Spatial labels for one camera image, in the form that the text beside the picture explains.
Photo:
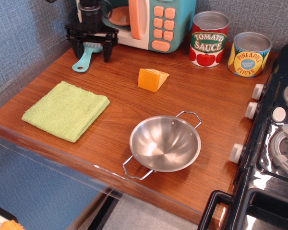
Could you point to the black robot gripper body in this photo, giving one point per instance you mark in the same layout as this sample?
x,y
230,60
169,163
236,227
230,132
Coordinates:
x,y
90,27

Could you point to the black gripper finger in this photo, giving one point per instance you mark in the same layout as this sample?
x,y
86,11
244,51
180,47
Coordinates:
x,y
77,46
107,49

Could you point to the teal dish brush white bristles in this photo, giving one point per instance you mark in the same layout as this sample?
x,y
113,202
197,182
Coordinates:
x,y
84,62

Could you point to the orange toy cheese wedge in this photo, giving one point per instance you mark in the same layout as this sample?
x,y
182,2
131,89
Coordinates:
x,y
151,79

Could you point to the teal toy microwave oven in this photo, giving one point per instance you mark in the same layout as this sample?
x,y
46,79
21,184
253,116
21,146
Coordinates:
x,y
156,25

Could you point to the green folded cloth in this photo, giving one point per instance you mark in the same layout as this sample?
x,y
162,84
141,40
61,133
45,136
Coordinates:
x,y
66,111

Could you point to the tomato sauce toy can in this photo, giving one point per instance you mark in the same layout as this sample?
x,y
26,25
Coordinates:
x,y
208,38

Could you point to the pineapple slices toy can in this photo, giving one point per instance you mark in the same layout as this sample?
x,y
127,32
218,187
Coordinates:
x,y
249,54

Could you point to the white stove knob upper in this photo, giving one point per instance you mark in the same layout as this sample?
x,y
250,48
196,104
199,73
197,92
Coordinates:
x,y
257,91

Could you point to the white stove knob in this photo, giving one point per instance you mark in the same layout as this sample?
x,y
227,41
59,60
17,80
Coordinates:
x,y
236,153
251,109
257,91

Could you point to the white stove knob middle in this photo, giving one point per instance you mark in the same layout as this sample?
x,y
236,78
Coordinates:
x,y
251,109

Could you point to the white stove knob lower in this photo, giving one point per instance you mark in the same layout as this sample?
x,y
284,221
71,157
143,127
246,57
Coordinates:
x,y
236,153

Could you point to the orange object bottom left corner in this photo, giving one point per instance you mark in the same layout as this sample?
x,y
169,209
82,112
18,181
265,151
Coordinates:
x,y
11,225

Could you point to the black toy stove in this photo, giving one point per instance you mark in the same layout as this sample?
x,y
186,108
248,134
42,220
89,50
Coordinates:
x,y
260,197

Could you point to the steel bowl with wire handles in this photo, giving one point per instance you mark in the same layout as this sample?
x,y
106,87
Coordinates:
x,y
165,143

